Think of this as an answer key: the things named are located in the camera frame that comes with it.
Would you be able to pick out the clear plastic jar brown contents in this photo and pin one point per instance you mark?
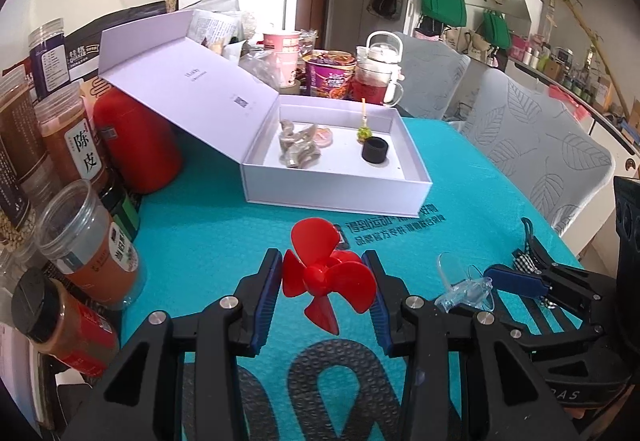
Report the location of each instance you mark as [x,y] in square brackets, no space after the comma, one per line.
[95,256]

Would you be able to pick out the pink paper cup panda print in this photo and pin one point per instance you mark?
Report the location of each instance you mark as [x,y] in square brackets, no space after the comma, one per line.
[287,68]

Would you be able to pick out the black lid jar red label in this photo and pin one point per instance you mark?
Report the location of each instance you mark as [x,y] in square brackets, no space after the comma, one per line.
[70,331]

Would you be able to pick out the small pink round case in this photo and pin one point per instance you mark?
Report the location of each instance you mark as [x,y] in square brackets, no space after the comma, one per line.
[324,137]

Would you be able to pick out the white gift box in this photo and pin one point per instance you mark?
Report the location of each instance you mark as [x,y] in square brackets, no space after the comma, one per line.
[200,71]

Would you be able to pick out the yellow rimmed noodle bowl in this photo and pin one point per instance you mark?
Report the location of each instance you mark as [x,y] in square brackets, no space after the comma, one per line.
[325,55]

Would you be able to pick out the red canister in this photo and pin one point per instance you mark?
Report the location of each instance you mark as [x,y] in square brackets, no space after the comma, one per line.
[135,141]

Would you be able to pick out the black white checkered ribbon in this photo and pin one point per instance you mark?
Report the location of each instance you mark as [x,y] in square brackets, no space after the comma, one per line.
[521,261]

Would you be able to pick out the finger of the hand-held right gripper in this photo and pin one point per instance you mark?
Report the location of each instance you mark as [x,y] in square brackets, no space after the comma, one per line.
[550,336]
[515,281]

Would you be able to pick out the row of small bottles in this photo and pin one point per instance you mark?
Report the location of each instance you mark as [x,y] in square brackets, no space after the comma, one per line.
[570,71]

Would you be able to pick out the small clear hair clip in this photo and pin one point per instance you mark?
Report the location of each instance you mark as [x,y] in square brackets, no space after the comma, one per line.
[465,293]

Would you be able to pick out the large jar dark contents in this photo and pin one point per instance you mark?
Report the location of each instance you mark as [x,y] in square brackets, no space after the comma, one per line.
[17,146]

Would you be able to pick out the black round cap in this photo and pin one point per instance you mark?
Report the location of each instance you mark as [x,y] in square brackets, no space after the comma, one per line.
[375,153]

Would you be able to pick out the bamboo branch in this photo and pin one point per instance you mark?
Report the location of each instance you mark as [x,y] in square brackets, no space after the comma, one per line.
[580,16]

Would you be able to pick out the clear jar purple label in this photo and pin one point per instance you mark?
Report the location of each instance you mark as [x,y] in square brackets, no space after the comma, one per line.
[47,61]

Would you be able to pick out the pink paper cup red print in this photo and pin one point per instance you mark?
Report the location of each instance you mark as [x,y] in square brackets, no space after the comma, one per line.
[282,41]

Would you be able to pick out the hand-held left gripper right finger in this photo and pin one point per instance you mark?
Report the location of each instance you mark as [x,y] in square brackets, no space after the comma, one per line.
[375,301]

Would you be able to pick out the grey leaf-pattern chair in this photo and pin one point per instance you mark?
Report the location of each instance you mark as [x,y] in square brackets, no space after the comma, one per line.
[430,71]
[525,136]

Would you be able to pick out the grey paper pouch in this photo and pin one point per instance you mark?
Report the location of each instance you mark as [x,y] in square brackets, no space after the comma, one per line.
[222,1]

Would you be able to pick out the black foil pouch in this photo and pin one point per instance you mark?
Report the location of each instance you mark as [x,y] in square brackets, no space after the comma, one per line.
[85,51]

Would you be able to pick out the purple instant noodle bowl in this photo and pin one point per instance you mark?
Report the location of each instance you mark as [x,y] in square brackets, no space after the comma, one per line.
[330,81]

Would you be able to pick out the black lid jar green label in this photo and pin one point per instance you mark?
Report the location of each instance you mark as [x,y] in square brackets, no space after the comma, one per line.
[122,213]

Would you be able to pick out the printed paper sheet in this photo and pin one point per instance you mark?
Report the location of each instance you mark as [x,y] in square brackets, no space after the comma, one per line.
[215,28]

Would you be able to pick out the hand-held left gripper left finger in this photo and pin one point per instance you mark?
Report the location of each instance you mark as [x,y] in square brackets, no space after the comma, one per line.
[265,301]

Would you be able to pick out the orange patterned box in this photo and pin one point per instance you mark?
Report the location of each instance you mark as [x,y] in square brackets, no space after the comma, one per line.
[97,91]

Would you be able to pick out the green ornament on stick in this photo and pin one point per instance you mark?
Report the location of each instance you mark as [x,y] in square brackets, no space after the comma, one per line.
[364,133]

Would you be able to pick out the teal table mat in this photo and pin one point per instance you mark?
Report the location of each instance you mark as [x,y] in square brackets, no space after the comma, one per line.
[210,241]

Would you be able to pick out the glass mug with red drink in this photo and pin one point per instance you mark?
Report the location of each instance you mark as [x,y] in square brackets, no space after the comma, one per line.
[372,88]

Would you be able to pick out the clear plastic bag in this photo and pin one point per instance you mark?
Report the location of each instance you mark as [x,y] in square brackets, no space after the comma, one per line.
[260,68]

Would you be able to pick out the brown jar white label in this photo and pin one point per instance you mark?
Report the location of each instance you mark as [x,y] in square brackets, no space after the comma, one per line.
[75,141]

